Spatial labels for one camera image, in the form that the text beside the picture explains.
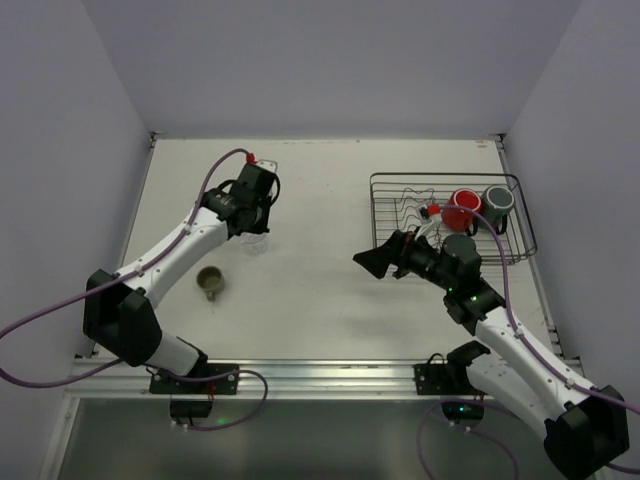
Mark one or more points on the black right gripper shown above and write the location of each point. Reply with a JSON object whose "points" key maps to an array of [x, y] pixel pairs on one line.
{"points": [[400, 255]]}

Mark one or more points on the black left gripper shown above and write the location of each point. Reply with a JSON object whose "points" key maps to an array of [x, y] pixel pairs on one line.
{"points": [[263, 215]]}

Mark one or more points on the red ceramic mug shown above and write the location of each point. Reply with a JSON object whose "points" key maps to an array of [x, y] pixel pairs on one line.
{"points": [[458, 216]]}

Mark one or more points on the beige ceramic cup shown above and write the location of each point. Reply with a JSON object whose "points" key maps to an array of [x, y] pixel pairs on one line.
{"points": [[210, 280]]}

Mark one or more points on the grey ceramic mug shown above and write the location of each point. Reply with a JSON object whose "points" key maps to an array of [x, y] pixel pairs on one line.
{"points": [[497, 203]]}

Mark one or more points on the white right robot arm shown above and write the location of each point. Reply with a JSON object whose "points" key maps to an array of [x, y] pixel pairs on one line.
{"points": [[583, 428]]}

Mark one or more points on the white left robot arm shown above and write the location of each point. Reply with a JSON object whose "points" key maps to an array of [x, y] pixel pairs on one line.
{"points": [[120, 308]]}

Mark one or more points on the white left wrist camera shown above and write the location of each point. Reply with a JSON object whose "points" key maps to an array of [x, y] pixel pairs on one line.
{"points": [[267, 165]]}

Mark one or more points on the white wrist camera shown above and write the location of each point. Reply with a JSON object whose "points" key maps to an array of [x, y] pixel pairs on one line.
{"points": [[430, 219], [267, 165]]}

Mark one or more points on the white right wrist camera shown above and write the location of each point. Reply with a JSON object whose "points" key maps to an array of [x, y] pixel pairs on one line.
{"points": [[430, 219]]}

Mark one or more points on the black wire dish rack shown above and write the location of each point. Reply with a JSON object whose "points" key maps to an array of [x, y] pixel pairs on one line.
{"points": [[397, 199]]}

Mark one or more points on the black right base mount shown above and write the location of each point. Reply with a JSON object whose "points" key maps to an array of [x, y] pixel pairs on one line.
{"points": [[445, 375]]}

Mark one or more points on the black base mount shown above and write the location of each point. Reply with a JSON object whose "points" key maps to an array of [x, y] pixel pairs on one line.
{"points": [[191, 400], [445, 375]]}

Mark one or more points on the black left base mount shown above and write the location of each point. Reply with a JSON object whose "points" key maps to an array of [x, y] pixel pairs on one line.
{"points": [[191, 400]]}

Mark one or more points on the aluminium mounting rail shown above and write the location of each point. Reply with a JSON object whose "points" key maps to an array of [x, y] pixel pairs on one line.
{"points": [[287, 380]]}

